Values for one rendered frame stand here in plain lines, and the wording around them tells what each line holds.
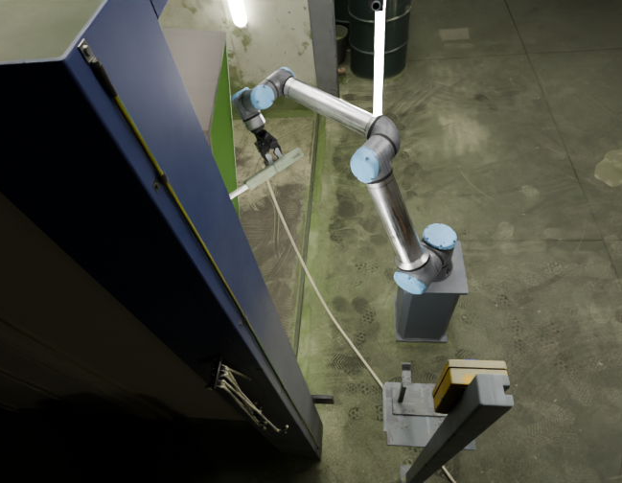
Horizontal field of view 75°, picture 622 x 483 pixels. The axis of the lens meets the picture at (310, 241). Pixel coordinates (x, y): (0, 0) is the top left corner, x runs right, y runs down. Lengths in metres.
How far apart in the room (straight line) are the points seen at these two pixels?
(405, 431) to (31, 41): 1.55
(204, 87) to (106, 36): 1.11
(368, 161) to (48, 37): 1.17
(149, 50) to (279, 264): 2.45
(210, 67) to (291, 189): 1.81
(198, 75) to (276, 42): 2.10
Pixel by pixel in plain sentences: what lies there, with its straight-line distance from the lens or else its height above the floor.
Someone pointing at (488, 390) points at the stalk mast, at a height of 1.64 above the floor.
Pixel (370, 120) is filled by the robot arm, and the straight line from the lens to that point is 1.63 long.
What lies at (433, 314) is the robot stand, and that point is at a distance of 2.32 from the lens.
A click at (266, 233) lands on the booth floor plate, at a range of 3.06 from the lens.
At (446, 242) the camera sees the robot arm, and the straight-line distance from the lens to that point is 1.90.
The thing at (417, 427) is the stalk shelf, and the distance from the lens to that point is 1.69.
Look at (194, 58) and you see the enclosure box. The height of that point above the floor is 1.65.
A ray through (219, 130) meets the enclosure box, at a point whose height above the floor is 1.16.
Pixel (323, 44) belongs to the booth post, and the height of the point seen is 0.68.
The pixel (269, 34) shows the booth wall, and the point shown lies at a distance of 3.64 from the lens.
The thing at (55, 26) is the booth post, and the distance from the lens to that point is 0.46.
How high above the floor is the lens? 2.44
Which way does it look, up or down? 54 degrees down
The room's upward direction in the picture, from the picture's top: 11 degrees counter-clockwise
